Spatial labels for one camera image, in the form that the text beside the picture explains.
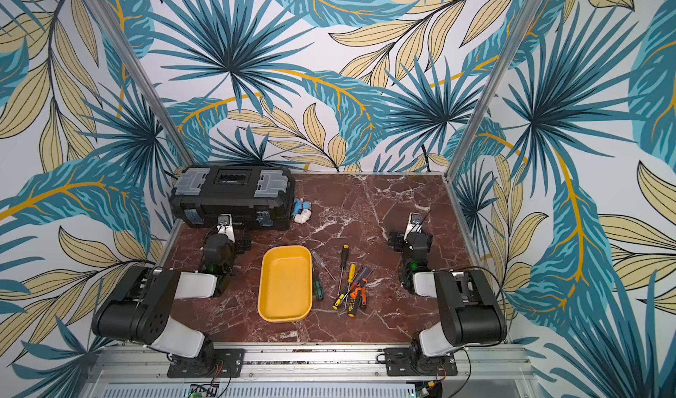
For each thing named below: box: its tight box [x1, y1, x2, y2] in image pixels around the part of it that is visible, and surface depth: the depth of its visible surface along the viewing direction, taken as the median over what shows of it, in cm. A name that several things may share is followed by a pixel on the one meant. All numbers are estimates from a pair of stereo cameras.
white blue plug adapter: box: [292, 197, 312, 225], surface depth 105 cm
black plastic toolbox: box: [169, 165, 297, 230], surface depth 93 cm
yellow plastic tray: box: [257, 244, 314, 324], surface depth 88 cm
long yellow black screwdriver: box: [337, 243, 350, 296], surface depth 96 cm
